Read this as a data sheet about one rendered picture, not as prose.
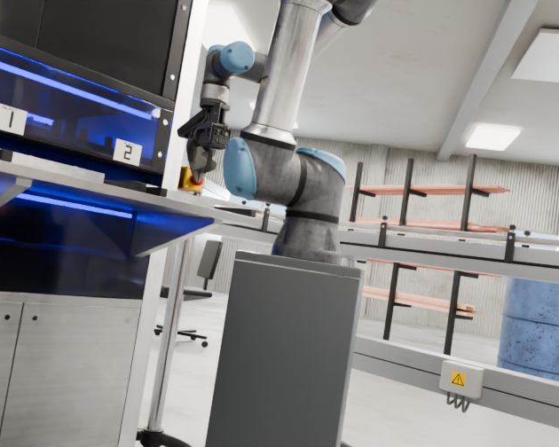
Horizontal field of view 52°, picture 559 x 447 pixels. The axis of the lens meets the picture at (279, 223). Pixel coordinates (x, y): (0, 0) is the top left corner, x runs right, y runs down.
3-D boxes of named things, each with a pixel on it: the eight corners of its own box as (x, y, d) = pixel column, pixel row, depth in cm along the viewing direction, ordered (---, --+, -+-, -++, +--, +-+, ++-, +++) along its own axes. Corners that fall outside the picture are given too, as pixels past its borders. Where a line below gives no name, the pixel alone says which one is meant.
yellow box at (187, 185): (169, 187, 183) (173, 165, 184) (187, 192, 189) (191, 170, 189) (185, 188, 178) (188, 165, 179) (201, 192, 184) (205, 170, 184)
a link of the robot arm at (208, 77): (214, 39, 148) (203, 48, 155) (208, 81, 147) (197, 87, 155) (242, 48, 151) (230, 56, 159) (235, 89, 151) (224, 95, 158)
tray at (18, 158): (-75, 162, 133) (-71, 148, 133) (35, 184, 152) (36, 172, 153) (-18, 162, 110) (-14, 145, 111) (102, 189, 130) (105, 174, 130)
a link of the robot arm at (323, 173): (350, 219, 120) (360, 156, 121) (295, 208, 114) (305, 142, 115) (321, 219, 131) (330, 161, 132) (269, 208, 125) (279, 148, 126)
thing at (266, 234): (153, 222, 183) (161, 173, 184) (127, 218, 193) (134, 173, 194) (291, 247, 233) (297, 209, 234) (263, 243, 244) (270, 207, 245)
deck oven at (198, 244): (153, 288, 962) (171, 184, 974) (213, 298, 943) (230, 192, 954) (117, 290, 829) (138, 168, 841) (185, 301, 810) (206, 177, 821)
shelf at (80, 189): (-100, 167, 129) (-99, 158, 130) (153, 215, 181) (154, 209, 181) (-19, 167, 97) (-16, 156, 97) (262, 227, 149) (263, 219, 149)
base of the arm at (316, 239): (342, 266, 128) (349, 223, 129) (338, 264, 113) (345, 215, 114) (277, 256, 131) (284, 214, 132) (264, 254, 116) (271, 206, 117)
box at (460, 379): (438, 388, 182) (442, 360, 183) (445, 388, 186) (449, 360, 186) (475, 399, 174) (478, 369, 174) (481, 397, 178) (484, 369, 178)
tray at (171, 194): (63, 191, 158) (65, 178, 159) (141, 207, 178) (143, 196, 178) (131, 195, 135) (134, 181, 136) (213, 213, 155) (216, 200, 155)
